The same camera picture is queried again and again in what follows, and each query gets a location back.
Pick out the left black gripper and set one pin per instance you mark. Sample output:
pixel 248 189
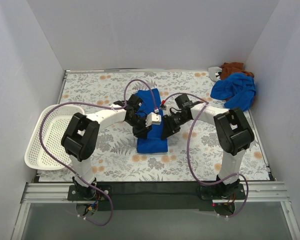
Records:
pixel 141 127

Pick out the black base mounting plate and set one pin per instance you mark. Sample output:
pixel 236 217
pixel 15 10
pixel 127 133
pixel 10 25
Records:
pixel 178 195

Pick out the brown towel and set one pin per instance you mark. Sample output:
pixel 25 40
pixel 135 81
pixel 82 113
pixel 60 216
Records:
pixel 233 67

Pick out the grey cloth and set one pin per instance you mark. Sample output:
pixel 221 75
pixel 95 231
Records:
pixel 214 73

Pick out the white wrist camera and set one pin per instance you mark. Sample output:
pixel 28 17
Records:
pixel 163 106
pixel 153 119

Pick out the aluminium frame rail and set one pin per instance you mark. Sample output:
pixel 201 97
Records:
pixel 259 191

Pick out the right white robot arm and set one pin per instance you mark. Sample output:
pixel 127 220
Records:
pixel 234 135

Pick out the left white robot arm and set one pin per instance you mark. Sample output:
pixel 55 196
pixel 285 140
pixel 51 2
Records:
pixel 80 137

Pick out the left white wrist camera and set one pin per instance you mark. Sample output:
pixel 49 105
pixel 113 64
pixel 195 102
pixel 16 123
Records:
pixel 153 119

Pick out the white perforated plastic basket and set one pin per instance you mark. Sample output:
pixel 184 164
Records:
pixel 53 130

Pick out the floral table mat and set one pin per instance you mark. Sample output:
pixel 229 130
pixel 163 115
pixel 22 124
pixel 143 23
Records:
pixel 194 152

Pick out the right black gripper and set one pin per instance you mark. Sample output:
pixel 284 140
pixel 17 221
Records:
pixel 168 125

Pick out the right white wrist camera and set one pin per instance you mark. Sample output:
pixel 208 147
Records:
pixel 163 106

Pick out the blue towel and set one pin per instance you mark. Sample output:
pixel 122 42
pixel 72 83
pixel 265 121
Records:
pixel 238 91
pixel 153 144

